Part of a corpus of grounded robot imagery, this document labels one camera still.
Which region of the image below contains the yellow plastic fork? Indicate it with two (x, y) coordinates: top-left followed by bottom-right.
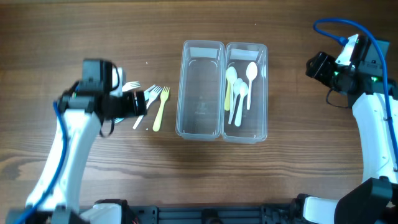
(152, 86), (170, 132)

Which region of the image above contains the beige plastic fork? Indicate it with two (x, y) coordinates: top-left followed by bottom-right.
(122, 81), (141, 92)

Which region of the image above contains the white plastic fork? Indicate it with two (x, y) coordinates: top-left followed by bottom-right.
(132, 86), (162, 129)

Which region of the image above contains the translucent plastic fork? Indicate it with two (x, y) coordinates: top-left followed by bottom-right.
(144, 85), (156, 101)

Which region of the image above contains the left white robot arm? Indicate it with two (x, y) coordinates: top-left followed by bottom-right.
(6, 58), (147, 223)

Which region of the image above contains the left blue cable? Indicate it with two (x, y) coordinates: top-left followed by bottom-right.
(12, 101), (70, 224)

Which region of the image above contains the yellow plastic spoon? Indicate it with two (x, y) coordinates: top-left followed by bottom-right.
(224, 80), (231, 111)

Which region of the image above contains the white plastic spoon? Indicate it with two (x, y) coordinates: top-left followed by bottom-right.
(246, 62), (258, 110)
(226, 67), (238, 124)
(234, 82), (248, 127)

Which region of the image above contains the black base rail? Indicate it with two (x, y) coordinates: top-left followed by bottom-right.
(83, 198), (348, 224)

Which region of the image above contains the left clear plastic container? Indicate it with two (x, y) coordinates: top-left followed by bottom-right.
(175, 40), (224, 141)

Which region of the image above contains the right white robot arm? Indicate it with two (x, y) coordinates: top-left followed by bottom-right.
(292, 34), (397, 223)

